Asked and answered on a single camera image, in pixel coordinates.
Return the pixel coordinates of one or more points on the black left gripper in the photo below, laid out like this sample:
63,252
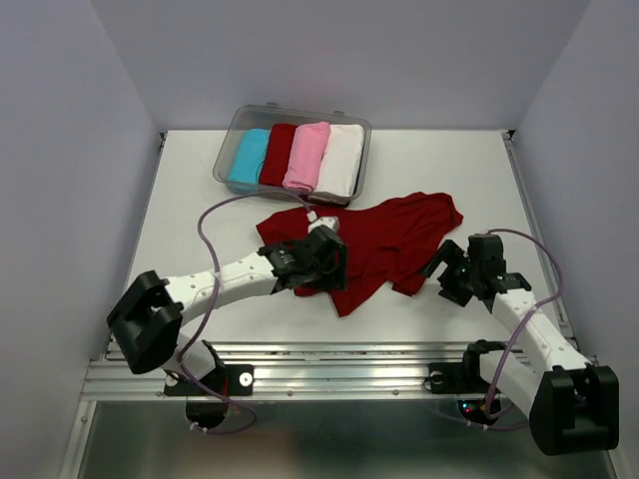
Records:
334,277

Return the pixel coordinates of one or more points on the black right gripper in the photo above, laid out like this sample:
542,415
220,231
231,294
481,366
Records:
449,253

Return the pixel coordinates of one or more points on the clear plastic storage bin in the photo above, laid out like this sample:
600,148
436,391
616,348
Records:
264,117

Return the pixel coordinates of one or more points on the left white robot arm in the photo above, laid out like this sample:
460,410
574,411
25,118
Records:
147,320

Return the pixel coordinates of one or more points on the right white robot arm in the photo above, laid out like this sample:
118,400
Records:
571,404

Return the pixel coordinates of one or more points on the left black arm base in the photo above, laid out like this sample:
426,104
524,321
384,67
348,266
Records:
229,380

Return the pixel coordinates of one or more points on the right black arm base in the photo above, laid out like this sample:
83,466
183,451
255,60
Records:
462,376

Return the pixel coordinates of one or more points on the rolled white t shirt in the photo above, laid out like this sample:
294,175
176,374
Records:
340,162

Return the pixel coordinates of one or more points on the rolled dark red t shirt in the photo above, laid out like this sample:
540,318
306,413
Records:
277,156

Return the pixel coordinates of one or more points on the rolled pink t shirt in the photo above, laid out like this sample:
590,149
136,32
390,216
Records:
306,155

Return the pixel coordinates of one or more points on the rolled cyan t shirt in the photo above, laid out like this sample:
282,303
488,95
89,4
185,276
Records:
250,156

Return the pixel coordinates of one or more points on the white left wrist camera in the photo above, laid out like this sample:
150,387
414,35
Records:
316,221

